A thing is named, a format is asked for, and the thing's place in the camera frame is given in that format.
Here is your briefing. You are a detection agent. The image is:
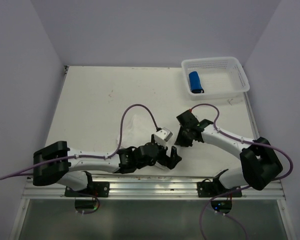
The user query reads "white towel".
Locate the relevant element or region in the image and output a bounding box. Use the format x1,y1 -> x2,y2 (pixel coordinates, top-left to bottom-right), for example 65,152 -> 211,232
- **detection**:
116,114 -> 157,149

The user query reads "blue towel with black trim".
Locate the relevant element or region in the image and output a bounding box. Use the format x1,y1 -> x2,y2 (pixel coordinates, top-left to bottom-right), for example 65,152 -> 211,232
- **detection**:
188,71 -> 205,94

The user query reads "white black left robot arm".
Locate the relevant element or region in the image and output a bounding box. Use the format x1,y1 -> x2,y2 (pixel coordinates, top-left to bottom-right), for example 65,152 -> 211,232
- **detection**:
33,141 -> 182,197

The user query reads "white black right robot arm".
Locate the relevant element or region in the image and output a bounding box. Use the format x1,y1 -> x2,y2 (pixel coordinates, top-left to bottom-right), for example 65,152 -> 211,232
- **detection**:
175,110 -> 283,197

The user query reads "white plastic basket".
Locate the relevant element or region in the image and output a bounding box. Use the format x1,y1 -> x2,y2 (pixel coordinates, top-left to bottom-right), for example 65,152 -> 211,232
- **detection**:
181,56 -> 250,101

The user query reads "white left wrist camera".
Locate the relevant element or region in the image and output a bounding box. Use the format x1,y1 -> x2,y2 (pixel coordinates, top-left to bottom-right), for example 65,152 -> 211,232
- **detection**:
153,127 -> 173,148

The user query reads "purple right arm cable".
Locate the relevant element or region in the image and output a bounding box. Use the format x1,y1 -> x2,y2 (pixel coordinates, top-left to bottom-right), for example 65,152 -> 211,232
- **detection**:
189,104 -> 294,240

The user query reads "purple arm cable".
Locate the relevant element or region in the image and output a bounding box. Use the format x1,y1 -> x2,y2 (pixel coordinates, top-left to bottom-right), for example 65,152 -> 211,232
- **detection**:
189,104 -> 294,240
0,104 -> 161,215

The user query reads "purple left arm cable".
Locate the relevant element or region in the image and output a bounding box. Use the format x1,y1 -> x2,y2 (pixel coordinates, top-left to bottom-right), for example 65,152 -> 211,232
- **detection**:
0,104 -> 161,215

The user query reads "aluminium rail frame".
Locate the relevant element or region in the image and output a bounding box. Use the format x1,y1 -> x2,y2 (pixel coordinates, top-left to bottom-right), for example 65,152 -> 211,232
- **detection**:
9,65 -> 297,240

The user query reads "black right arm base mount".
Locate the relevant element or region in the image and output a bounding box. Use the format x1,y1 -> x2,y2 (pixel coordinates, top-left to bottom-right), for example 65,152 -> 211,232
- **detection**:
196,178 -> 240,198

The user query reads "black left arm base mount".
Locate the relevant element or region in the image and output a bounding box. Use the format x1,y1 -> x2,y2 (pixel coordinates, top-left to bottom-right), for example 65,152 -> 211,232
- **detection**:
64,181 -> 110,198

